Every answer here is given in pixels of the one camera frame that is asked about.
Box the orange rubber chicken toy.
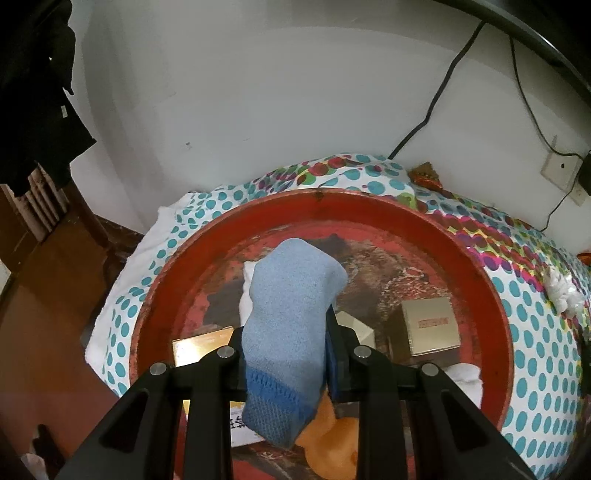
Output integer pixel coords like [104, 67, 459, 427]
[295, 392, 361, 480]

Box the black power adapter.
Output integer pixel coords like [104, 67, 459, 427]
[577, 150, 591, 195]

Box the yellow box with barcode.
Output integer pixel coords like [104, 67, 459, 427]
[172, 327, 259, 448]

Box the large white sock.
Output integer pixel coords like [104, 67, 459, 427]
[239, 261, 278, 324]

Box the blue sock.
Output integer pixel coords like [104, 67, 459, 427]
[241, 237, 348, 450]

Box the white wall plate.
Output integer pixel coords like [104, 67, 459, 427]
[541, 152, 583, 192]

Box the round red tray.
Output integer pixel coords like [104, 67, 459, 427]
[129, 188, 514, 480]

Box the thick black cable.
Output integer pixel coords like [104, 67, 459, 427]
[388, 21, 485, 160]

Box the dark hanging cloth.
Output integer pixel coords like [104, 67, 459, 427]
[0, 0, 98, 195]

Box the polka dot tablecloth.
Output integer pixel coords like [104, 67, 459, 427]
[99, 154, 591, 480]

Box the red and gold snack wrapper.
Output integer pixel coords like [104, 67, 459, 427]
[409, 161, 444, 190]

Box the gold box with red print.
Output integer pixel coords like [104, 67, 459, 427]
[399, 298, 462, 356]

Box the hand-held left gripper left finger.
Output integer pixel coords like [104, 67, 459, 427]
[55, 328, 246, 480]

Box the wooden furniture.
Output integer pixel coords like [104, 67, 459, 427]
[0, 166, 144, 480]

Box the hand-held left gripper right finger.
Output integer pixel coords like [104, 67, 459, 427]
[324, 308, 536, 480]

